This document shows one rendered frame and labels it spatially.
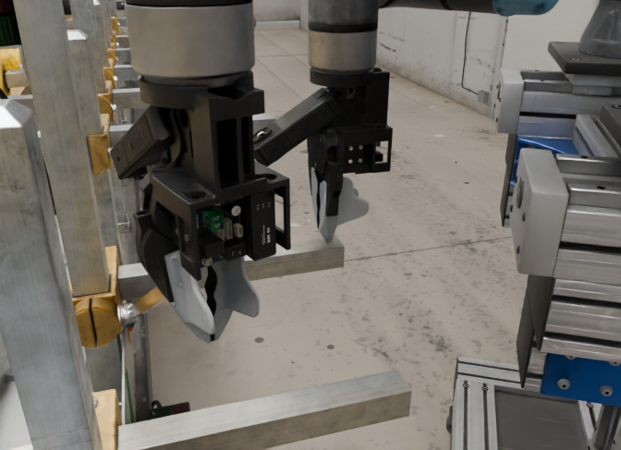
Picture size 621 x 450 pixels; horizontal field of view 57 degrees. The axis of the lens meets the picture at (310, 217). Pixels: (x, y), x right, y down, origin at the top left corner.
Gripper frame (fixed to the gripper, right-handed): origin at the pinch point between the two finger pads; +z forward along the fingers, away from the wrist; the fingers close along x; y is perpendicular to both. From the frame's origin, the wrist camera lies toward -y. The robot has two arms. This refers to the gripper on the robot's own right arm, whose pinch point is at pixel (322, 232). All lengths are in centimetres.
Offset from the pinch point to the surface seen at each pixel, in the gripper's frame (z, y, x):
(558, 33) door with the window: 17, 238, 258
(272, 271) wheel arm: 3.7, -6.8, -1.5
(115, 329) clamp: 3.7, -25.1, -8.5
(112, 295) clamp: 0.8, -25.0, -6.5
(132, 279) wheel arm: 2.1, -23.1, -1.5
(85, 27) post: -20, -27, 44
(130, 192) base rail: 18, -25, 65
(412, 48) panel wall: 57, 239, 465
